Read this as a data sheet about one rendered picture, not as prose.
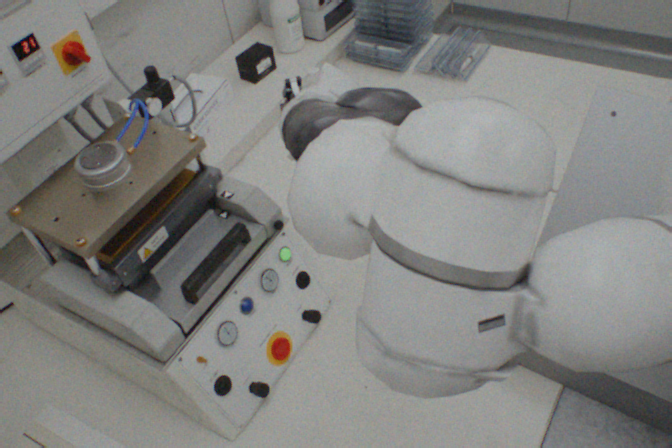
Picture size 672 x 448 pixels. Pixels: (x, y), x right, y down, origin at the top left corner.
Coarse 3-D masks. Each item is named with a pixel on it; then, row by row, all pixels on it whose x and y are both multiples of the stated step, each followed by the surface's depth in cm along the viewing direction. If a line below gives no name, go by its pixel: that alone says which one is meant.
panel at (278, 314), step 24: (288, 240) 111; (264, 264) 107; (288, 264) 111; (240, 288) 103; (288, 288) 110; (312, 288) 115; (216, 312) 99; (240, 312) 103; (264, 312) 106; (288, 312) 110; (240, 336) 103; (264, 336) 106; (288, 336) 110; (192, 360) 96; (216, 360) 99; (240, 360) 103; (264, 360) 106; (288, 360) 110; (216, 384) 99; (240, 384) 103; (240, 408) 103
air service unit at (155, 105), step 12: (144, 72) 115; (156, 72) 115; (156, 84) 116; (168, 84) 118; (132, 96) 115; (144, 96) 115; (156, 96) 116; (168, 96) 119; (132, 108) 113; (156, 108) 115; (168, 108) 120; (156, 120) 119; (168, 120) 122
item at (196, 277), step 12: (240, 228) 99; (228, 240) 98; (240, 240) 100; (216, 252) 96; (228, 252) 98; (204, 264) 95; (216, 264) 96; (192, 276) 93; (204, 276) 94; (180, 288) 93; (192, 288) 93; (192, 300) 94
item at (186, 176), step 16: (176, 176) 102; (192, 176) 102; (160, 192) 100; (176, 192) 100; (144, 208) 98; (160, 208) 97; (128, 224) 96; (144, 224) 95; (112, 240) 94; (128, 240) 93; (112, 256) 92
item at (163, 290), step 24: (216, 216) 107; (192, 240) 100; (216, 240) 104; (264, 240) 106; (168, 264) 97; (192, 264) 100; (240, 264) 102; (144, 288) 98; (168, 288) 98; (216, 288) 98; (168, 312) 94; (192, 312) 94
